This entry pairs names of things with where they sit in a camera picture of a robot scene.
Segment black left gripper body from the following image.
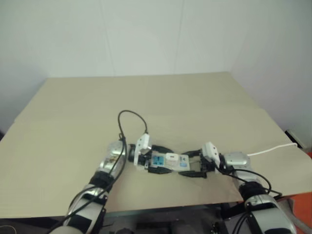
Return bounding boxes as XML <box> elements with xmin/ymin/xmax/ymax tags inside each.
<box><xmin>138</xmin><ymin>145</ymin><xmax>158</xmax><ymax>174</ymax></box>

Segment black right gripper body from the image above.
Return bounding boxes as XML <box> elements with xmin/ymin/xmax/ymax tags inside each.
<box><xmin>199</xmin><ymin>153</ymin><xmax>217</xmax><ymax>173</ymax></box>

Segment black box with white edge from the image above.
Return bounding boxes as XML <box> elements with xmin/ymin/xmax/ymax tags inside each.
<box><xmin>284</xmin><ymin>128</ymin><xmax>307</xmax><ymax>149</ymax></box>

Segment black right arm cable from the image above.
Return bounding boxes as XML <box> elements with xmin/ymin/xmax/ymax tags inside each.
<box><xmin>218</xmin><ymin>160</ymin><xmax>283</xmax><ymax>234</ymax></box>

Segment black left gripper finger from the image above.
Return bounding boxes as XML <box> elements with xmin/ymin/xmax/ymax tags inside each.
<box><xmin>151</xmin><ymin>145</ymin><xmax>175</xmax><ymax>154</ymax></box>
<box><xmin>148</xmin><ymin>167</ymin><xmax>173</xmax><ymax>175</ymax></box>

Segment white power strip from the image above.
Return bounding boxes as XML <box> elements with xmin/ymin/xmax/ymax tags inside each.
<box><xmin>145</xmin><ymin>150</ymin><xmax>192</xmax><ymax>173</ymax></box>

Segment white power strip cable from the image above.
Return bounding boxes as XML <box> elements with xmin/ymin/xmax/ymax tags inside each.
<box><xmin>247</xmin><ymin>143</ymin><xmax>298</xmax><ymax>157</ymax></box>

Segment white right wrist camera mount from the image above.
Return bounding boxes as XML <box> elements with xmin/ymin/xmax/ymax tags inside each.
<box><xmin>200</xmin><ymin>141</ymin><xmax>220</xmax><ymax>163</ymax></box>

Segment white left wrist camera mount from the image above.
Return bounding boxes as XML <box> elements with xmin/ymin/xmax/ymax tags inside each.
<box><xmin>133</xmin><ymin>133</ymin><xmax>154</xmax><ymax>172</ymax></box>

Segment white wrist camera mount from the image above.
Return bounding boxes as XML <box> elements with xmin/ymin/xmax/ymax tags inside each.
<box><xmin>133</xmin><ymin>133</ymin><xmax>154</xmax><ymax>172</ymax></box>
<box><xmin>200</xmin><ymin>141</ymin><xmax>220</xmax><ymax>163</ymax></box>

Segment white charger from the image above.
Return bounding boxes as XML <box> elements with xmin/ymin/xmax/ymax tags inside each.
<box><xmin>165</xmin><ymin>152</ymin><xmax>179</xmax><ymax>164</ymax></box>

